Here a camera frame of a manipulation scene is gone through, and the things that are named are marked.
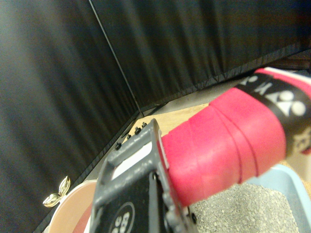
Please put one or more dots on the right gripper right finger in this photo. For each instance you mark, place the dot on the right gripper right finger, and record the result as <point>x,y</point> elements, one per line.
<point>179,218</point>

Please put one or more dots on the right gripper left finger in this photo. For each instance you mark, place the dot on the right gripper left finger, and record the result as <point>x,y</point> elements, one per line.
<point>148,136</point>

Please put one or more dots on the blue litter tray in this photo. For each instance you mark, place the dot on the blue litter tray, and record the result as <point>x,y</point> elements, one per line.
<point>243,208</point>

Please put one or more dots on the curtain stand pole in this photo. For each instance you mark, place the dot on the curtain stand pole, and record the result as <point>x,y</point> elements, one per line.
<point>117,60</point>

